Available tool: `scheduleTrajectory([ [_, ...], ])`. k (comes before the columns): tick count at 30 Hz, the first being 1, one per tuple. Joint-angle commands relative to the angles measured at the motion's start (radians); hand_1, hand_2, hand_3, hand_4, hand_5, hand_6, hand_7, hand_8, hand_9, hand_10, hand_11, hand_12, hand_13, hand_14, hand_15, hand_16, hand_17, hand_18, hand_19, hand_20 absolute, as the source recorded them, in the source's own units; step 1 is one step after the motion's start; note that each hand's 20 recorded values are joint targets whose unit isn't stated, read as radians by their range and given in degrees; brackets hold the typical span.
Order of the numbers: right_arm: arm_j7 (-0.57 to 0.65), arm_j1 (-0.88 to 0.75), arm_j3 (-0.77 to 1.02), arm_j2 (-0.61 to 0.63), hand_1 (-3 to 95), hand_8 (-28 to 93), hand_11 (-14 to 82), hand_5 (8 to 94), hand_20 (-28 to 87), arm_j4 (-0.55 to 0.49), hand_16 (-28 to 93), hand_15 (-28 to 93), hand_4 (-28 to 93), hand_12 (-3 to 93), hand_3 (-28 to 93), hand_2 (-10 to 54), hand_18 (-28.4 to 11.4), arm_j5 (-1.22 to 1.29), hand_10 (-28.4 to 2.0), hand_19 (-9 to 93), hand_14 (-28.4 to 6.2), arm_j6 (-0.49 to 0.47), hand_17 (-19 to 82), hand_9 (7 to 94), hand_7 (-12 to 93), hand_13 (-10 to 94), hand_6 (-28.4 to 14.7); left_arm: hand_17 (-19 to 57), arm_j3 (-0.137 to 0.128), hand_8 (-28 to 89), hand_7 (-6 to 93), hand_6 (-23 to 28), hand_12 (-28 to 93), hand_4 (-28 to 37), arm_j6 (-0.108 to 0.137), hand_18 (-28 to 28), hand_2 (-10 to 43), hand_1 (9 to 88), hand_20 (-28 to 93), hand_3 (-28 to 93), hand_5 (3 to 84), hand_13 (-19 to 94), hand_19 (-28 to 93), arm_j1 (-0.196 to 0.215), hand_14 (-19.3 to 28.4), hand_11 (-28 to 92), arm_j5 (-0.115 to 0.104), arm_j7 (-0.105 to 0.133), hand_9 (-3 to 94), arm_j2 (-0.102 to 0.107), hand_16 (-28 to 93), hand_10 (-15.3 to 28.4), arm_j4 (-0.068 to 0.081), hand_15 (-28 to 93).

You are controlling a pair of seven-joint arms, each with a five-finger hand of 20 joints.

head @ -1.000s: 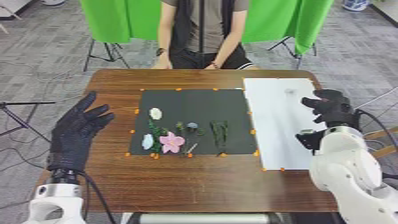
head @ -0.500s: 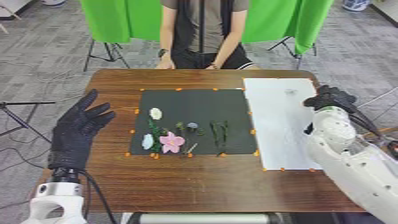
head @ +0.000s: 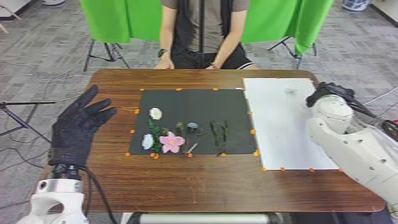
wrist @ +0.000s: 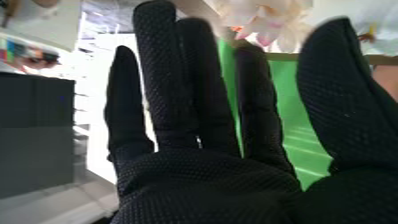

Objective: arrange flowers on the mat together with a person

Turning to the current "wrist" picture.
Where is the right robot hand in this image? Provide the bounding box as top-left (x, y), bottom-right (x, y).
top-left (103, 0), bottom-right (398, 224)

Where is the person's forearm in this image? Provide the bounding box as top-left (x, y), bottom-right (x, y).
top-left (372, 64), bottom-right (398, 102)

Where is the white flower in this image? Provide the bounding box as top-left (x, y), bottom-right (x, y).
top-left (203, 0), bottom-right (317, 54)

